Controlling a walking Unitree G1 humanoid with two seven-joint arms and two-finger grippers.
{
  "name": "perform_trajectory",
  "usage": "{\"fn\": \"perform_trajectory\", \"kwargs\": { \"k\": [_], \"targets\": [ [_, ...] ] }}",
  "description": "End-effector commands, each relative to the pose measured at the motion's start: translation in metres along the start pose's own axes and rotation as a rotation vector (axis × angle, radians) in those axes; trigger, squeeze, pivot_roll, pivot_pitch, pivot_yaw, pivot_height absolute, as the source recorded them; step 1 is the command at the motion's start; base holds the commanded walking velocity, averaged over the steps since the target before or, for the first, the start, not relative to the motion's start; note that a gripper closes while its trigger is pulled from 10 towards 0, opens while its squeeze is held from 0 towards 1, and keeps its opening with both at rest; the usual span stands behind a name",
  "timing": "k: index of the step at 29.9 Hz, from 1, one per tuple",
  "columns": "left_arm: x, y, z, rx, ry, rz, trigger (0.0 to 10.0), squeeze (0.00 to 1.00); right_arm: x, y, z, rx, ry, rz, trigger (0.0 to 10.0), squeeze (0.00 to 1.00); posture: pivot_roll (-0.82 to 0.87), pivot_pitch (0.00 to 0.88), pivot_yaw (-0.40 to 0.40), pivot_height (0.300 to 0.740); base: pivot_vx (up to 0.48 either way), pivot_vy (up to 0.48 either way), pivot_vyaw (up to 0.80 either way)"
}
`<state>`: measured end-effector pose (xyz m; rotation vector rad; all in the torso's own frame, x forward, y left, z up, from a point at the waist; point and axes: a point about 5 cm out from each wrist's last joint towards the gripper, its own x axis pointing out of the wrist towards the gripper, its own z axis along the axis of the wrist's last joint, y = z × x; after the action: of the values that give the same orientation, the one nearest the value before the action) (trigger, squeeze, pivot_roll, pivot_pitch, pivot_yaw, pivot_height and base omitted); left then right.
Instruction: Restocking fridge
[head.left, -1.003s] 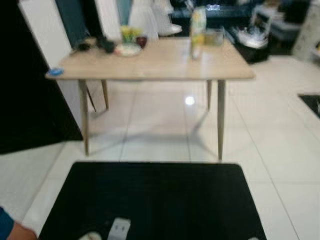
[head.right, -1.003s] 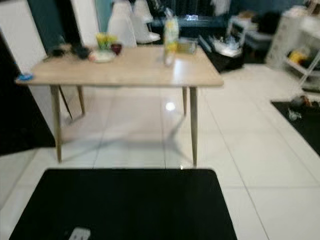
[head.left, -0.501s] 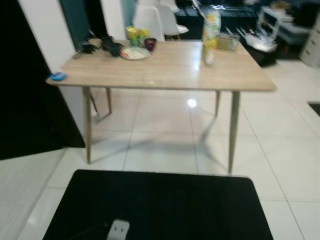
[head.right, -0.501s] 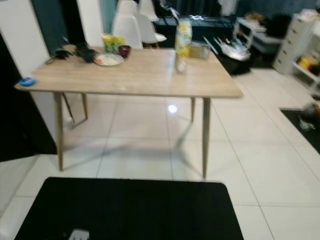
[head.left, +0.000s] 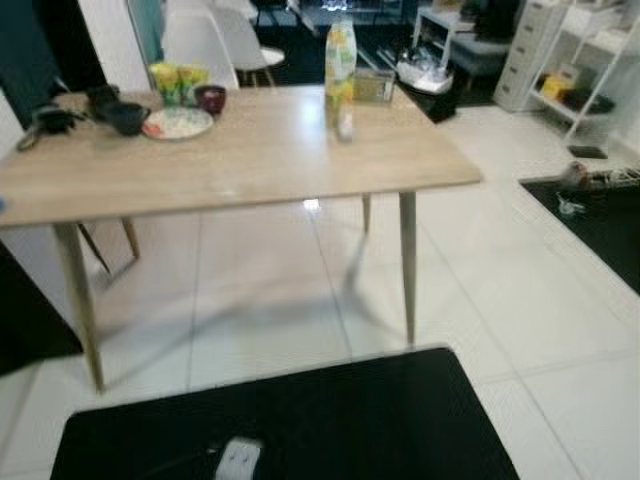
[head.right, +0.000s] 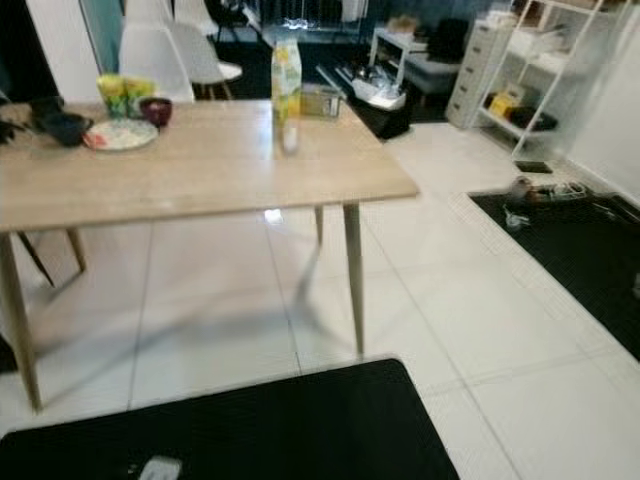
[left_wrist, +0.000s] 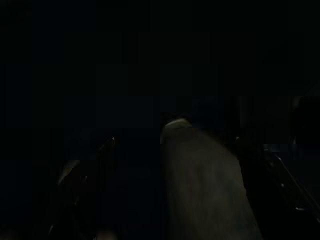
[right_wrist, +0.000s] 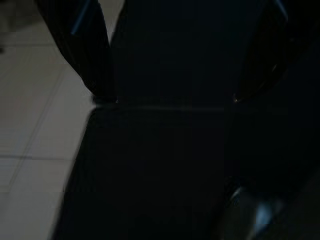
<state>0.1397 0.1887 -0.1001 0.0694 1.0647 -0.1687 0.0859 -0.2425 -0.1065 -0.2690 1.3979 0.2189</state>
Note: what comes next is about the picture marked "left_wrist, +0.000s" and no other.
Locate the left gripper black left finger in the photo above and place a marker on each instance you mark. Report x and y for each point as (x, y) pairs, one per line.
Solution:
(80, 195)

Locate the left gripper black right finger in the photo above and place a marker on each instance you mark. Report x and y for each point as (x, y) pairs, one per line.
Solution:
(275, 200)

